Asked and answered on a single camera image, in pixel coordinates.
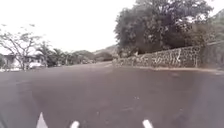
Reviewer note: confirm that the bare-branched tree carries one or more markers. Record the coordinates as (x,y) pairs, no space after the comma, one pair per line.
(19,45)

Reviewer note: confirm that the pale roadside verge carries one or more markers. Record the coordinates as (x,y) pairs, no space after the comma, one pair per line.
(180,69)

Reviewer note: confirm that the grey asphalt road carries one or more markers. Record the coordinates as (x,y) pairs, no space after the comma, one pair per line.
(110,96)

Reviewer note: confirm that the distant hill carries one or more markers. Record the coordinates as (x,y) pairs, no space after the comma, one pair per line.
(106,50)

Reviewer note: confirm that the large dark tree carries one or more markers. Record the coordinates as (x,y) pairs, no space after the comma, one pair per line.
(160,26)

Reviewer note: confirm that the building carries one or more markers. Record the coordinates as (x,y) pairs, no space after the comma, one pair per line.
(9,60)

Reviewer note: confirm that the rough stone wall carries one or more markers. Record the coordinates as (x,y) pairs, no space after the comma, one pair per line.
(166,57)

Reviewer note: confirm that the row of trees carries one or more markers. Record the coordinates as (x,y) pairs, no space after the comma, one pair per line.
(63,57)

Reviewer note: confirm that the robot's own part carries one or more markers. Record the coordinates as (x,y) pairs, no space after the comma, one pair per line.
(147,124)
(75,124)

